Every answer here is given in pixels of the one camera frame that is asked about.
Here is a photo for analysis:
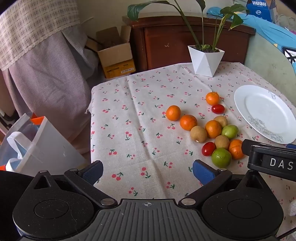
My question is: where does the blue carton box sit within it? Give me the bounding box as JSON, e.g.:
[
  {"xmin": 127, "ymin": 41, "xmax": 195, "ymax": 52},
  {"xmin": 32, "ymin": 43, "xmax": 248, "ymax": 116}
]
[{"xmin": 246, "ymin": 0, "xmax": 280, "ymax": 24}]

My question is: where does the white faceted plant pot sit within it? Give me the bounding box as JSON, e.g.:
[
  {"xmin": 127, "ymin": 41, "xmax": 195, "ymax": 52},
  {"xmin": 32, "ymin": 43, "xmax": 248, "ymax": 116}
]
[{"xmin": 188, "ymin": 45, "xmax": 225, "ymax": 77}]

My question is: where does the white tote bag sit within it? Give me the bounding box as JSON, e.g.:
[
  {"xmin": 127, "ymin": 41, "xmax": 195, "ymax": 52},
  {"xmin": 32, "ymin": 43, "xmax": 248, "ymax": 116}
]
[{"xmin": 0, "ymin": 112, "xmax": 88, "ymax": 177}]

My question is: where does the dark wooden cabinet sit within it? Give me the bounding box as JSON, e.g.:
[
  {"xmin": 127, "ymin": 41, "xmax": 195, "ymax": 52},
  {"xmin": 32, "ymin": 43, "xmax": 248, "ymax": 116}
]
[{"xmin": 122, "ymin": 13, "xmax": 257, "ymax": 73}]

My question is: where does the white plate with line drawing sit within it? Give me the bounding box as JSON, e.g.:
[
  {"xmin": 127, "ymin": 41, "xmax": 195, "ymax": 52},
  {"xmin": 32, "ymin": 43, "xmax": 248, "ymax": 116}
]
[{"xmin": 234, "ymin": 85, "xmax": 296, "ymax": 144}]

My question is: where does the orange mandarin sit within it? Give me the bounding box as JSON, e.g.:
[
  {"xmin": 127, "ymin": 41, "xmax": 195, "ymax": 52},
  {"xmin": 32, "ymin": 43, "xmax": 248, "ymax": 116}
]
[
  {"xmin": 206, "ymin": 92, "xmax": 220, "ymax": 106},
  {"xmin": 180, "ymin": 114, "xmax": 198, "ymax": 131},
  {"xmin": 228, "ymin": 139, "xmax": 245, "ymax": 160},
  {"xmin": 166, "ymin": 105, "xmax": 181, "ymax": 121},
  {"xmin": 205, "ymin": 120, "xmax": 222, "ymax": 139}
]

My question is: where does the checked lace-trimmed curtain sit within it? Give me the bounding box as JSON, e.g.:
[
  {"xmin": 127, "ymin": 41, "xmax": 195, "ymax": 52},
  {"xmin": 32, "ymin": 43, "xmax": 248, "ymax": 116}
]
[{"xmin": 0, "ymin": 0, "xmax": 80, "ymax": 71}]

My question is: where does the open cardboard box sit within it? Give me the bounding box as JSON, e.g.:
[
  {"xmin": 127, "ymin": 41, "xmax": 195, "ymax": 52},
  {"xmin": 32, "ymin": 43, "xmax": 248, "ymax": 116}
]
[{"xmin": 86, "ymin": 25, "xmax": 136, "ymax": 79}]

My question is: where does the green leafy plant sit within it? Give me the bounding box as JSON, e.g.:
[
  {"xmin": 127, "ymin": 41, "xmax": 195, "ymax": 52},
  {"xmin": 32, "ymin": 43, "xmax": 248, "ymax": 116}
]
[{"xmin": 127, "ymin": 0, "xmax": 250, "ymax": 52}]

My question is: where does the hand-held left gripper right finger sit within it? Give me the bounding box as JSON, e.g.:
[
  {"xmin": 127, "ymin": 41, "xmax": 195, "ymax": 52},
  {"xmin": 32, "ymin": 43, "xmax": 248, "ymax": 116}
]
[{"xmin": 178, "ymin": 159, "xmax": 263, "ymax": 207}]

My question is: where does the light green round fruit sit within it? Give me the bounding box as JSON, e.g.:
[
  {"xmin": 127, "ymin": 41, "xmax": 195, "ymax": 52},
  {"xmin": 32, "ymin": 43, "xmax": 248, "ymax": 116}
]
[{"xmin": 221, "ymin": 125, "xmax": 239, "ymax": 139}]

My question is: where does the large green round fruit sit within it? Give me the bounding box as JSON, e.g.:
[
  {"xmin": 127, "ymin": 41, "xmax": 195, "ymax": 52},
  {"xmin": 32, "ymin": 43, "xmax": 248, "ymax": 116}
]
[{"xmin": 211, "ymin": 148, "xmax": 232, "ymax": 168}]

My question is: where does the cherry print tablecloth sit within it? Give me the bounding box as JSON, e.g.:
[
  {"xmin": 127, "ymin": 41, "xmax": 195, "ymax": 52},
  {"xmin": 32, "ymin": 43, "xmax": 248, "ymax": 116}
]
[{"xmin": 84, "ymin": 61, "xmax": 296, "ymax": 239}]

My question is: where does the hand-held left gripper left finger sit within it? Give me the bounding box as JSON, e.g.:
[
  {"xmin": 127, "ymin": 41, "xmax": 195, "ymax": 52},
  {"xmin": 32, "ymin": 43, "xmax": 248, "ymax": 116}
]
[{"xmin": 33, "ymin": 160, "xmax": 119, "ymax": 208}]

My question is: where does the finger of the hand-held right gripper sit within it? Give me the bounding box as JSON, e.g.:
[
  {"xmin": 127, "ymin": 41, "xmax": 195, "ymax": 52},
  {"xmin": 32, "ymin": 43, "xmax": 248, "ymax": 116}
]
[{"xmin": 241, "ymin": 139, "xmax": 296, "ymax": 177}]

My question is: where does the large brown round fruit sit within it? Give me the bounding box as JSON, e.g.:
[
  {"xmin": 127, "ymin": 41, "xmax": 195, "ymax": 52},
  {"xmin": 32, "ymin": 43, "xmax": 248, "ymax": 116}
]
[{"xmin": 190, "ymin": 126, "xmax": 208, "ymax": 143}]

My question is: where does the blue printed blanket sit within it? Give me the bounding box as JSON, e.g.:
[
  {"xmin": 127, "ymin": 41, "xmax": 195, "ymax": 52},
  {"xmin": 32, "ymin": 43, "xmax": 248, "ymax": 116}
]
[{"xmin": 206, "ymin": 6, "xmax": 296, "ymax": 70}]

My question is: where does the pale green sofa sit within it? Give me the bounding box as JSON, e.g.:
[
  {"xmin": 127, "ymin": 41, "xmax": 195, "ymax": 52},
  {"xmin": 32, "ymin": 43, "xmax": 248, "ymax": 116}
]
[{"xmin": 245, "ymin": 28, "xmax": 296, "ymax": 99}]

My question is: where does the grey checked cloth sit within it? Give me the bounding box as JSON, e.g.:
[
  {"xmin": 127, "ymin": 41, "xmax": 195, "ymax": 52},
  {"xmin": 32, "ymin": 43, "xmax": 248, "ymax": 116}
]
[{"xmin": 2, "ymin": 24, "xmax": 100, "ymax": 153}]

